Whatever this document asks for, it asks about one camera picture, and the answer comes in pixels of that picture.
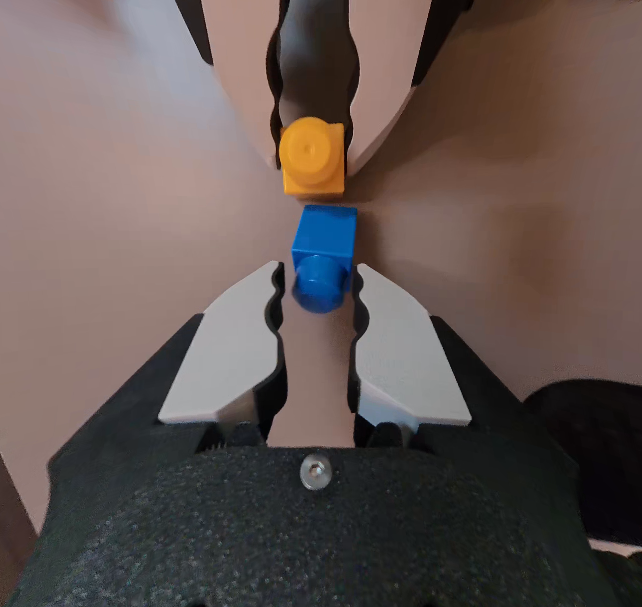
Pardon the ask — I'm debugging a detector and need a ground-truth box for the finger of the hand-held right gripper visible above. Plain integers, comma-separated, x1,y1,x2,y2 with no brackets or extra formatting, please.
193,0,294,171
346,0,442,176

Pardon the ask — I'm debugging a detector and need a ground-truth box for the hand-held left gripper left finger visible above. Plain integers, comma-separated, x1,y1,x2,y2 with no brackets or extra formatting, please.
158,260,289,441

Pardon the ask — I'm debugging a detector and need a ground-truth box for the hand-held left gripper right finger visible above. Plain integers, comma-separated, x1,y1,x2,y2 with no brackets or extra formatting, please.
347,263,473,427

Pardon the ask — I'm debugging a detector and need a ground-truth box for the orange mega block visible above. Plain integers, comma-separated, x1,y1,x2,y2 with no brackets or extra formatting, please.
278,117,347,201

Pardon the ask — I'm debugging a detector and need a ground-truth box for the blue mega block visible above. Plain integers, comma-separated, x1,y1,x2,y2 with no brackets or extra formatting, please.
291,205,358,314

